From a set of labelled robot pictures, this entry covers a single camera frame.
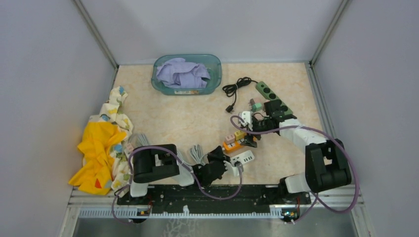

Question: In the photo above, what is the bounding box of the green power strip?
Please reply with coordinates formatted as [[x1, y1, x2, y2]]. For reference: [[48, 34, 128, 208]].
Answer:
[[255, 81, 293, 118]]

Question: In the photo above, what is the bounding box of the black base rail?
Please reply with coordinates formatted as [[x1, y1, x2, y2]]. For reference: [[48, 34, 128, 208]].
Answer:
[[116, 185, 312, 219]]

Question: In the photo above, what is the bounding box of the yellow patterned cloth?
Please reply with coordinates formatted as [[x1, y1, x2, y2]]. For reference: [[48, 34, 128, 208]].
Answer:
[[68, 86, 134, 196]]

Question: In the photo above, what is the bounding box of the purple cloth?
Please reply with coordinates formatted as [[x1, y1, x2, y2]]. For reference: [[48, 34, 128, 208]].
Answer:
[[156, 58, 211, 89]]

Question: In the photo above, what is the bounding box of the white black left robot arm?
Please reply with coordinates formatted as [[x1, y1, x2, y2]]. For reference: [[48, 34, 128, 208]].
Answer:
[[128, 144, 231, 204]]

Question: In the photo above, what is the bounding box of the grey coiled cable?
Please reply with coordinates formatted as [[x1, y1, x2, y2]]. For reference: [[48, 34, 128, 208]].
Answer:
[[178, 144, 210, 167], [134, 132, 151, 148]]

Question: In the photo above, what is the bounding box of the black coiled cable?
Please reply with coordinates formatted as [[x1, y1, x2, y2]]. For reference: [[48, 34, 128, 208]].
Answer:
[[222, 77, 259, 115]]

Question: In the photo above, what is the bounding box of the white power strip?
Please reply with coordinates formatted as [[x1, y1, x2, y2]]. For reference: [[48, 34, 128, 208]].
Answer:
[[230, 150, 255, 165]]

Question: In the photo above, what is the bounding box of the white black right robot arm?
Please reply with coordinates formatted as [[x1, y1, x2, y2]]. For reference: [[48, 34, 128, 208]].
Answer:
[[238, 99, 352, 203]]

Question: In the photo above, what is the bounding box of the orange power strip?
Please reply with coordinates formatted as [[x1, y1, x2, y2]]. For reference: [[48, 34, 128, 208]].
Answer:
[[222, 139, 245, 154]]

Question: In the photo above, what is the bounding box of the teal plastic basin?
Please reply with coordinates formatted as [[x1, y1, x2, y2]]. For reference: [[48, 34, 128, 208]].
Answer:
[[151, 54, 222, 95]]

